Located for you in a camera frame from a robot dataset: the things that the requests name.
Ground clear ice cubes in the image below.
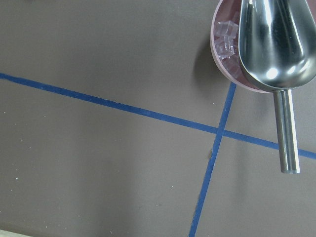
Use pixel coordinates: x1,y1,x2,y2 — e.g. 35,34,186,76
214,11,241,79

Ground pink bowl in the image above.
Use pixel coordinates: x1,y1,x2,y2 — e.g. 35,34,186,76
209,0,267,94

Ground metal scoop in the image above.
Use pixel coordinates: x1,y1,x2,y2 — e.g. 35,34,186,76
238,0,316,174

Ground wooden cutting board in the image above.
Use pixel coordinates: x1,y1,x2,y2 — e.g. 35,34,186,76
0,230,30,237

